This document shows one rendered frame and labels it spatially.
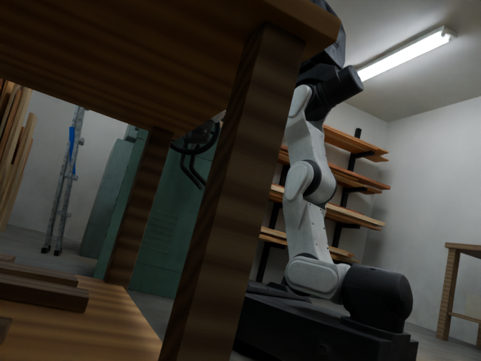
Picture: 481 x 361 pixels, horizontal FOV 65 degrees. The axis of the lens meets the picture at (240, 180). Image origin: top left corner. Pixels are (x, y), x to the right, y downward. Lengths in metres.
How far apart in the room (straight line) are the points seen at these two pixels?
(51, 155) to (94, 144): 0.44
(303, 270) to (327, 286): 0.10
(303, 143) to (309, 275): 0.51
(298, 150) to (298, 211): 0.26
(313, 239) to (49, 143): 3.47
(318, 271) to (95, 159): 3.43
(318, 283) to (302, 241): 0.18
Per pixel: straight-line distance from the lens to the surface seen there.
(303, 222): 1.39
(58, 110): 4.46
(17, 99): 3.04
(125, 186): 1.92
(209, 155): 1.98
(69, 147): 2.63
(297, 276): 1.30
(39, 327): 0.45
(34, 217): 4.35
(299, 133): 1.51
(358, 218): 4.98
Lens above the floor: 0.30
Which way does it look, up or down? 10 degrees up
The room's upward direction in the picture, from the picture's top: 14 degrees clockwise
